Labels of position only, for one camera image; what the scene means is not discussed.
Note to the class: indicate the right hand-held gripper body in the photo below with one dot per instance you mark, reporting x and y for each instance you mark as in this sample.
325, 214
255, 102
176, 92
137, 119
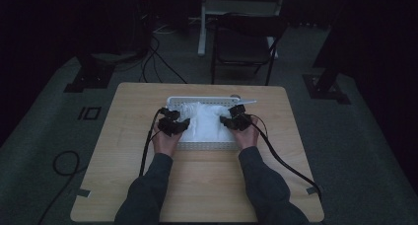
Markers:
241, 118

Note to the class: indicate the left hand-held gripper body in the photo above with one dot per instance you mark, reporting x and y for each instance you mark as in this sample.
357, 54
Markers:
169, 123

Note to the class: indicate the white towel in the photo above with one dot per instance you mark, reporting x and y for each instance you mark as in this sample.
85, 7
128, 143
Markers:
207, 123

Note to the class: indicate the white plastic basket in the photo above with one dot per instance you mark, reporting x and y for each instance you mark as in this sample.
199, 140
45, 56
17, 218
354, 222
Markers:
203, 146

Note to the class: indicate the person's left hand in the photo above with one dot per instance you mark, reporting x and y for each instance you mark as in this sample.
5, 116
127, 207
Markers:
166, 144

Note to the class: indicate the person's right hand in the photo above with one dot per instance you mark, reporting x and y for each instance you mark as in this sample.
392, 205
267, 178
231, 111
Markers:
246, 139

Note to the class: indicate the black folding chair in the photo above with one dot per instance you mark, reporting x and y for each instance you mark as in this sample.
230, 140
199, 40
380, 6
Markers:
244, 47

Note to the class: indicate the black stand base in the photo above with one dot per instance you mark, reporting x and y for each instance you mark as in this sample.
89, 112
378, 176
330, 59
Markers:
90, 78
325, 90

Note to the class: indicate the grey tape piece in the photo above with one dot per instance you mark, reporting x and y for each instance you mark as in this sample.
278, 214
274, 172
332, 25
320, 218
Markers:
312, 190

